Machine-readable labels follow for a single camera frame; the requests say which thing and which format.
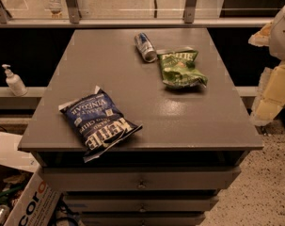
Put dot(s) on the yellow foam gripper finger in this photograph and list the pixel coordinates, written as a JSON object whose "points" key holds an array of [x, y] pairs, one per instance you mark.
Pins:
{"points": [[262, 37], [270, 97]]}

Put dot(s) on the redbull can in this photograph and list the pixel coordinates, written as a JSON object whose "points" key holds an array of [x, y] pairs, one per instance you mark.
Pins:
{"points": [[145, 47]]}

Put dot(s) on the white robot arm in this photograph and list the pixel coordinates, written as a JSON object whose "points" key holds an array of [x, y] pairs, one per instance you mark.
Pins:
{"points": [[277, 36]]}

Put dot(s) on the green Kettle chip bag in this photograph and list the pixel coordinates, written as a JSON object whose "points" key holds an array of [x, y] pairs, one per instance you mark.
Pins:
{"points": [[178, 68]]}

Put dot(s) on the blue Kettle chip bag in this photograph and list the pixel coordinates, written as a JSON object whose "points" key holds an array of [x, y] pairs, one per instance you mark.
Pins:
{"points": [[98, 123]]}

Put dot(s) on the grey drawer cabinet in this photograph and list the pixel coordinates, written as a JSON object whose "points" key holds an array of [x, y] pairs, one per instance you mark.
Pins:
{"points": [[189, 144]]}

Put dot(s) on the white pump dispenser bottle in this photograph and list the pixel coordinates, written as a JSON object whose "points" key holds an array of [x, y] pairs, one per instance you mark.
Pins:
{"points": [[14, 81]]}

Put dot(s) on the metal railing shelf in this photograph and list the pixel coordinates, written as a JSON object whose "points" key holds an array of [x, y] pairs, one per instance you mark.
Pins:
{"points": [[139, 13]]}

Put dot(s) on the white cardboard box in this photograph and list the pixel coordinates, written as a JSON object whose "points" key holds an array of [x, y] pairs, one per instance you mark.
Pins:
{"points": [[25, 198]]}

